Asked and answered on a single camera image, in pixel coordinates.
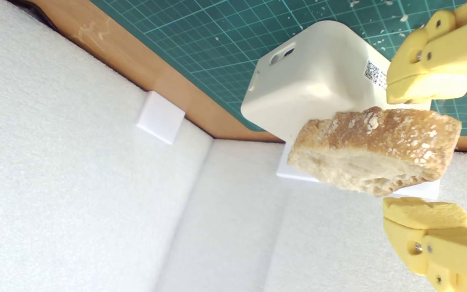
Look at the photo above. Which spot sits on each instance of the brown bread slice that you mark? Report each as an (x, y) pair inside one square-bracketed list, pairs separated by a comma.
[(371, 150)]

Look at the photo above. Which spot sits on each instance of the white block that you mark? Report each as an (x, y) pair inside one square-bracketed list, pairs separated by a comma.
[(318, 81)]

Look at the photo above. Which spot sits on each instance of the green cutting mat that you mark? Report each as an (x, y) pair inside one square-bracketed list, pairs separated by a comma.
[(201, 36)]

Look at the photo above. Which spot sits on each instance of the white wall clip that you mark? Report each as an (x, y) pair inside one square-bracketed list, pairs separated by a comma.
[(160, 117), (424, 190)]

